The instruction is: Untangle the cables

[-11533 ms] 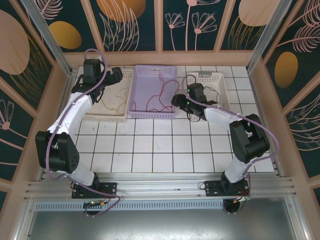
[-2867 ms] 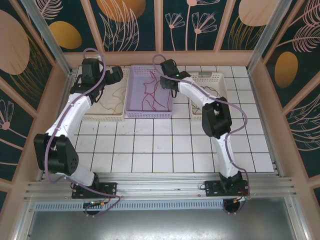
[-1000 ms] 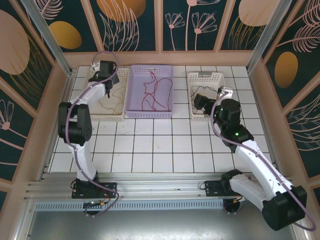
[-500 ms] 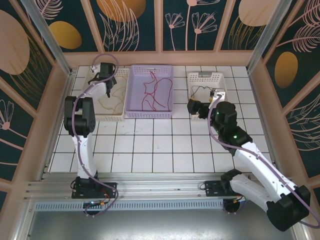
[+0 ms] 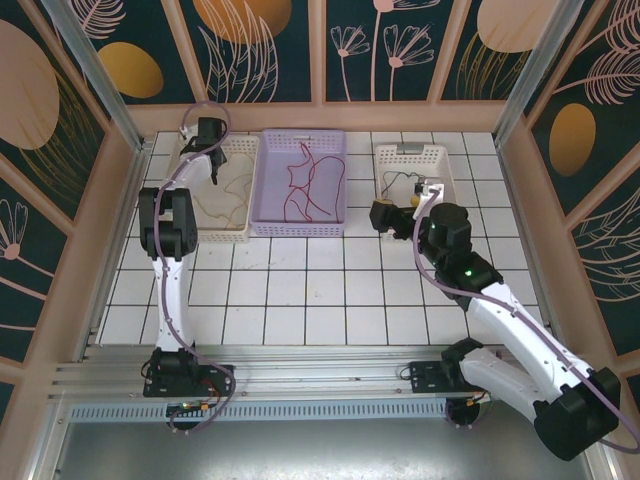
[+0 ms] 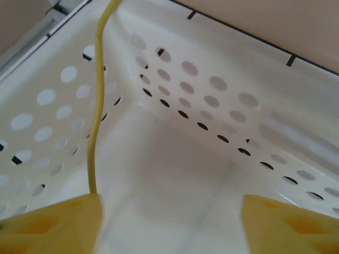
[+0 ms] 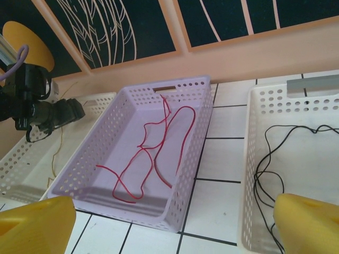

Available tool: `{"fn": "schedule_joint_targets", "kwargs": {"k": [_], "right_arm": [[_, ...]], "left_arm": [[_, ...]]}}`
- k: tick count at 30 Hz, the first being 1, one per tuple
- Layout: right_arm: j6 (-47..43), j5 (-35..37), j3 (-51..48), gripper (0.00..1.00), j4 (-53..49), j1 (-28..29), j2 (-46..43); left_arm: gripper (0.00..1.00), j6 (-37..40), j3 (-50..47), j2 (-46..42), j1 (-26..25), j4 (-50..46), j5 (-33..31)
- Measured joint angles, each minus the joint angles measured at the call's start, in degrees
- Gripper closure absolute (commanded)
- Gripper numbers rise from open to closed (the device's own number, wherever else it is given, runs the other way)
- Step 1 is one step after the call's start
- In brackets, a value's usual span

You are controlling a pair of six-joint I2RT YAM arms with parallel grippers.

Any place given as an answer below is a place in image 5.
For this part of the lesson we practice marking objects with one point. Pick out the purple plastic basket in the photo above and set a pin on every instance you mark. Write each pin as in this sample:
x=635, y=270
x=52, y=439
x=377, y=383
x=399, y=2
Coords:
x=325, y=190

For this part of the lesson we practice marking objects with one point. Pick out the large white plastic basket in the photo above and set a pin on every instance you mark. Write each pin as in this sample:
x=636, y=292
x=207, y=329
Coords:
x=220, y=235

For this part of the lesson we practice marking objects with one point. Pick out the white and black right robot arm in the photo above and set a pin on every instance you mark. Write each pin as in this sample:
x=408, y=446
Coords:
x=520, y=325

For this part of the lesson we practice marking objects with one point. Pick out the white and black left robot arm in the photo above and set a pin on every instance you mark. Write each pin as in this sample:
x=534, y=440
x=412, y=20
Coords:
x=170, y=290

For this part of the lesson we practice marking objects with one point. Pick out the small white plastic basket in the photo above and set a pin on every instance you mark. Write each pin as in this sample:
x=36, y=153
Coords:
x=400, y=155

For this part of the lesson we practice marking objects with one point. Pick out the red and yellow base wiring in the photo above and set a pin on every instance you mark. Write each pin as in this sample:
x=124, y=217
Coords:
x=205, y=409
x=480, y=400

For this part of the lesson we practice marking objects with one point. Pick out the clear plastic tube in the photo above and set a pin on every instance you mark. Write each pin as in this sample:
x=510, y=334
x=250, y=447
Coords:
x=535, y=65

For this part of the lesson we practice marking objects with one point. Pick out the grey metal sheet panel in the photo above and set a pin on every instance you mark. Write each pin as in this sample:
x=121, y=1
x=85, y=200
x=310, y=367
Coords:
x=320, y=455

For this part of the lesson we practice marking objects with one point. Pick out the aluminium corner post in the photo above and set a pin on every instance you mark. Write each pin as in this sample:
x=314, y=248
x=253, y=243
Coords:
x=95, y=65

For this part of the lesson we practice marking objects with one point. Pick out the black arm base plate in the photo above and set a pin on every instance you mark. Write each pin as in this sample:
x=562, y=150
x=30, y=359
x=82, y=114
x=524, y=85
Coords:
x=222, y=380
x=425, y=380

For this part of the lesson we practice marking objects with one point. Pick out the long aluminium mounting rail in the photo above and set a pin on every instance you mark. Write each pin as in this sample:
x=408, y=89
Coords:
x=320, y=372

